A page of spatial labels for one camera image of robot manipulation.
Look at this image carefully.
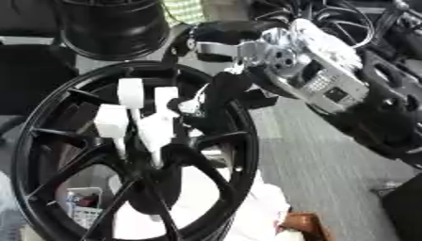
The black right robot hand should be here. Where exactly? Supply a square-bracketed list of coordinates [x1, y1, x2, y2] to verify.
[166, 20, 289, 134]

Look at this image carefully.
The white pin with flat head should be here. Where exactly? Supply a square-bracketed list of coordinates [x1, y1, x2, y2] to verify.
[92, 104, 131, 160]
[135, 113, 180, 169]
[115, 77, 147, 127]
[153, 86, 182, 117]

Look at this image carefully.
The black spoked wheel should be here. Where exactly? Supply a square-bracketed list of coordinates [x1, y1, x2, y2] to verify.
[9, 60, 263, 241]

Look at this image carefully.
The green and white checked cloth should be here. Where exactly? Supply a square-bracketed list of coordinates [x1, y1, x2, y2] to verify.
[159, 0, 208, 26]

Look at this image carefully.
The white cloth bundle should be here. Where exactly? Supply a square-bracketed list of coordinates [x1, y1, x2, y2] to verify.
[106, 165, 294, 241]

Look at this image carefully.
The brown wooden block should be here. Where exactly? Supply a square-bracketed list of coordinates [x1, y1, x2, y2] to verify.
[278, 212, 333, 241]

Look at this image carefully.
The white mesh basket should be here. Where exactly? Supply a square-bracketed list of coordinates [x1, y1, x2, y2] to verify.
[64, 186, 106, 231]

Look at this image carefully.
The black chair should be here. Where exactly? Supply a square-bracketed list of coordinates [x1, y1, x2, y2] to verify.
[0, 43, 79, 133]

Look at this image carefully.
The black box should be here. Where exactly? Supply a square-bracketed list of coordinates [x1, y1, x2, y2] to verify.
[381, 173, 422, 241]

